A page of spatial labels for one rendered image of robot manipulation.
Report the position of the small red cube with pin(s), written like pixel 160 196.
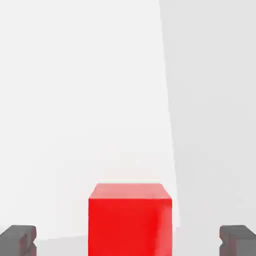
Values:
pixel 130 224

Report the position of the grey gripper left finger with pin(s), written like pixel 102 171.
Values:
pixel 14 240

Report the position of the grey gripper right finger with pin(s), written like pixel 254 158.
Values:
pixel 240 242

